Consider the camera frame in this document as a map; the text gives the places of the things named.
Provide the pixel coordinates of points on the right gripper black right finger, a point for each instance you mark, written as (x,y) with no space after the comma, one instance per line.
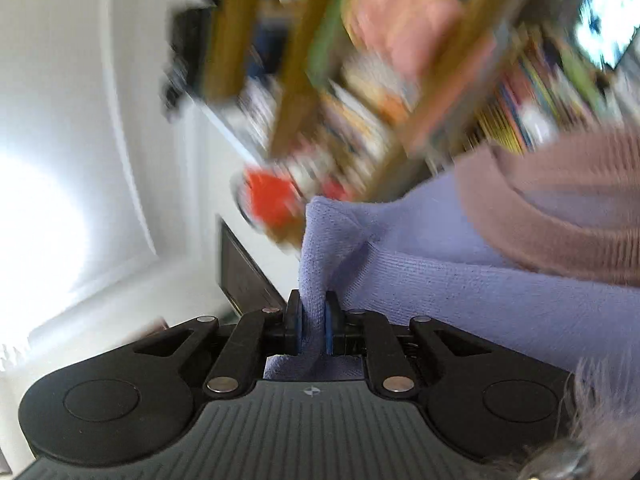
(483,400)

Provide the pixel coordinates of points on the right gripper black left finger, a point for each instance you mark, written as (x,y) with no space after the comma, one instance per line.
(131,402)

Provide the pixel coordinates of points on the grey fur sleeve cuff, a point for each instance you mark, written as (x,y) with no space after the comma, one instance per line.
(603,442)

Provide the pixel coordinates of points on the purple and mauve knit sweater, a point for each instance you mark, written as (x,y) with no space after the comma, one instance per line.
(538,253)

